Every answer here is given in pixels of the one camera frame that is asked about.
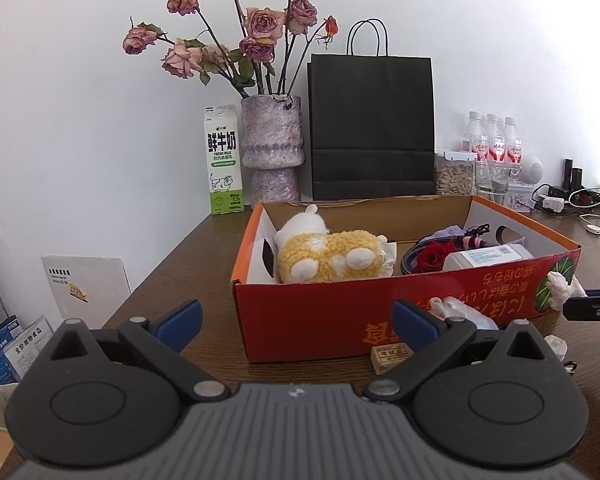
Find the white round speaker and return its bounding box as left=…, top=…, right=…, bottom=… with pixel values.
left=520, top=155, right=545, bottom=184

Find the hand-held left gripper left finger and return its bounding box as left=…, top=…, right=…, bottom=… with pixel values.
left=49, top=299, right=231, bottom=403

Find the white board with sticker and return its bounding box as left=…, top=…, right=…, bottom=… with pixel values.
left=41, top=255, right=132, bottom=318

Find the purple textured vase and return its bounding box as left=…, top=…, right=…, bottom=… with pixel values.
left=240, top=94, right=307, bottom=206

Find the clear drinking glass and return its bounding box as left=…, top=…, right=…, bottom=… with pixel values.
left=474, top=160, right=511, bottom=206

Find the clear plastic bag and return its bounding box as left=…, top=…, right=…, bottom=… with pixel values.
left=427, top=296, right=498, bottom=331

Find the black paper bag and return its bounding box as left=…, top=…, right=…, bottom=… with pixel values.
left=307, top=19, right=436, bottom=202

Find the black braided cord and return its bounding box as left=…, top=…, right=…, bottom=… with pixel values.
left=400, top=237, right=431, bottom=276

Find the bunch of dried pink roses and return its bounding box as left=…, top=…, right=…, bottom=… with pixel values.
left=122, top=0, right=340, bottom=98

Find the purple woven pouch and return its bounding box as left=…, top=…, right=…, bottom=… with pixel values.
left=420, top=223, right=468, bottom=243

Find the red rose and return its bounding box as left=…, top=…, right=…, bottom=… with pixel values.
left=415, top=240, right=458, bottom=275

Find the green and white milk carton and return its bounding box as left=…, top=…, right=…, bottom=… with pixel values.
left=202, top=105, right=244, bottom=216

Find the cardboard bin with bag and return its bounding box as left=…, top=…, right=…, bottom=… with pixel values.
left=0, top=382, right=21, bottom=463

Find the clear jar of seeds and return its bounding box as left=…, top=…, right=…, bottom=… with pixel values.
left=434, top=149, right=477, bottom=197

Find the yellow and white plush toy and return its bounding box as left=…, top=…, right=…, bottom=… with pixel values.
left=273, top=204, right=388, bottom=283

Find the white plastic bottle with label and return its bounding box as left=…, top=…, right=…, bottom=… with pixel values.
left=441, top=244, right=535, bottom=273

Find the water bottle with red label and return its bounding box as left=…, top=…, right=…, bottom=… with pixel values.
left=462, top=111, right=488, bottom=163
left=482, top=114, right=506, bottom=163
left=502, top=117, right=523, bottom=166

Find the small beige block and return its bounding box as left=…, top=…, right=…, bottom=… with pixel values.
left=371, top=342, right=415, bottom=376

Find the red cardboard box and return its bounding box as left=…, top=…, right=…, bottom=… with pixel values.
left=229, top=195, right=582, bottom=363

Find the white printed tin box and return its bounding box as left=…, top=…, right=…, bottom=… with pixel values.
left=505, top=180, right=536, bottom=211

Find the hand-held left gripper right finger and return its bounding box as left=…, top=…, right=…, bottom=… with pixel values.
left=362, top=299, right=548, bottom=403

